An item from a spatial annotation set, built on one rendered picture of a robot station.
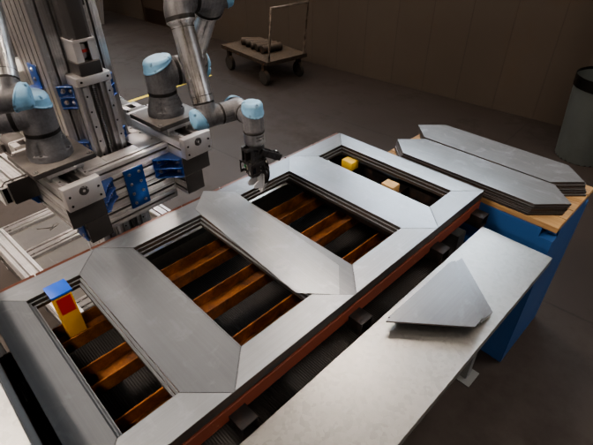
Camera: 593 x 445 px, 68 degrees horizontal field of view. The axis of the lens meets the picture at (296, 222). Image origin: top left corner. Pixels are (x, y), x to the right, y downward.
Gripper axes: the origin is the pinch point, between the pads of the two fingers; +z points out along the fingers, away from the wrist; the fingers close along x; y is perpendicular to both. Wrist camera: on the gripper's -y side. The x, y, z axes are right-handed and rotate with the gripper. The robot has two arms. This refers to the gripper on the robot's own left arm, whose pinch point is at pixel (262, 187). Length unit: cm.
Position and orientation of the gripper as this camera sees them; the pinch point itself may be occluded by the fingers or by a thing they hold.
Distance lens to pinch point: 174.3
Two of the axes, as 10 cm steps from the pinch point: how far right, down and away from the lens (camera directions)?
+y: -7.1, 4.2, -5.6
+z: 0.1, 8.0, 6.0
